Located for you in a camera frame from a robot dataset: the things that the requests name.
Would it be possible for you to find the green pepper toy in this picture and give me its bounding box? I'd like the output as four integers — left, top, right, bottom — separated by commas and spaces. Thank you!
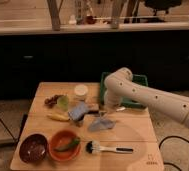
55, 137, 81, 152

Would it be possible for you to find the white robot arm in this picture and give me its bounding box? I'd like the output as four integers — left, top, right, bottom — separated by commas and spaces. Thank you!
100, 67, 189, 171

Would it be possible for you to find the blue grey cloth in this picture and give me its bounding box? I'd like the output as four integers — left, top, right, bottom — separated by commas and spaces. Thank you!
88, 117, 115, 132

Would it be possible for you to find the red grapes toy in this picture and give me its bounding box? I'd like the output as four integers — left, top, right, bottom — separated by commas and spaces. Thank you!
44, 95, 60, 108

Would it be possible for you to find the yellow banana toy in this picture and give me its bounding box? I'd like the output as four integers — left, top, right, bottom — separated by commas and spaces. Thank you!
47, 114, 69, 122

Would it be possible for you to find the wooden brush block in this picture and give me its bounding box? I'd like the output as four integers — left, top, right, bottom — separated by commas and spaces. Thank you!
88, 103, 99, 113

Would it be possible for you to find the silver metal fork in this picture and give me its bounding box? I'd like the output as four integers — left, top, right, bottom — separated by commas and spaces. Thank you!
99, 106, 126, 115

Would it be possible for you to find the dish brush with black handle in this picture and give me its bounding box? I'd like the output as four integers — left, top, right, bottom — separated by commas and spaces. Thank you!
85, 141, 133, 154

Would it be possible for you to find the green pear toy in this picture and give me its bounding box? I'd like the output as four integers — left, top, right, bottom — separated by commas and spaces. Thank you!
57, 95, 69, 111

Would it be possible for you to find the dark purple bowl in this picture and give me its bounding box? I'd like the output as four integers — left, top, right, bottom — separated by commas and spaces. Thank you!
19, 134, 48, 163

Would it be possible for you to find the orange bowl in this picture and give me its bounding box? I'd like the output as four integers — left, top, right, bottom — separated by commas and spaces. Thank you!
48, 130, 81, 162

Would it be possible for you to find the blue sponge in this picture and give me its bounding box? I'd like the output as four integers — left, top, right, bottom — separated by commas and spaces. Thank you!
68, 102, 89, 121

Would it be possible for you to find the green plastic tray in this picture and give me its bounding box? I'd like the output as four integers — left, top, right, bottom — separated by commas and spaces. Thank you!
99, 72, 148, 109

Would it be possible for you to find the black cable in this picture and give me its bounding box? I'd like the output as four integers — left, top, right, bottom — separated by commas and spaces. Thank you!
158, 134, 189, 171

